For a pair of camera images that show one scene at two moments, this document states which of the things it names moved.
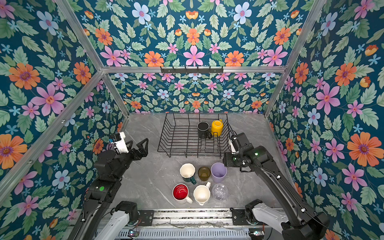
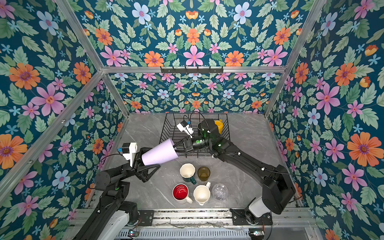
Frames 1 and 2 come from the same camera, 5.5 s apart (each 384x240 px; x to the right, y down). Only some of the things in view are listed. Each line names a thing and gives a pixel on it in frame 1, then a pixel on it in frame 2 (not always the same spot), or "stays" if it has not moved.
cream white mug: [202, 193] stays
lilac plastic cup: [218, 171] → [160, 152]
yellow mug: [217, 126] stays
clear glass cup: [220, 191] stays
